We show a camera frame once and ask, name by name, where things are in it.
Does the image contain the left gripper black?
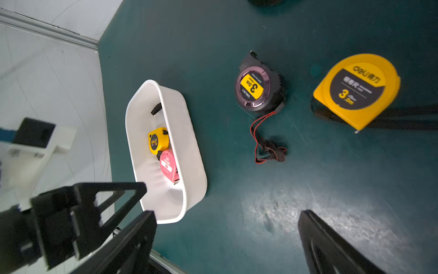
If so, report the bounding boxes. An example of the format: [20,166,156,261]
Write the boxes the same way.
[1,182,147,274]

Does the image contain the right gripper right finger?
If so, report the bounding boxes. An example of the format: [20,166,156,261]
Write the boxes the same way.
[298,210,384,274]

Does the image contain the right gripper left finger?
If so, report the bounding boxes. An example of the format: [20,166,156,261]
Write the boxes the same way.
[73,211,157,274]

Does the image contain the pink tape measure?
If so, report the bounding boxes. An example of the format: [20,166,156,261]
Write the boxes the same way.
[159,149,180,184]

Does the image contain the white plastic storage box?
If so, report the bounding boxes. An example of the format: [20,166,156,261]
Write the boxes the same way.
[125,79,208,224]

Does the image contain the small yellow tape measure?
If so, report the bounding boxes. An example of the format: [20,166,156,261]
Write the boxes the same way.
[148,127,170,155]

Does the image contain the large yellow tape measure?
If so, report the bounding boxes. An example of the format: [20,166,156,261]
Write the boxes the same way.
[310,53,438,134]

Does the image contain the black round tape measure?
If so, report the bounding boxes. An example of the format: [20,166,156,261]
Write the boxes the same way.
[235,51,287,164]

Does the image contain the black metal jewelry stand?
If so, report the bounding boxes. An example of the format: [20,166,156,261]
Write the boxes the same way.
[248,0,285,7]

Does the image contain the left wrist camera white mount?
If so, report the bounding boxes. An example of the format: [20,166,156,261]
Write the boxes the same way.
[3,117,76,196]

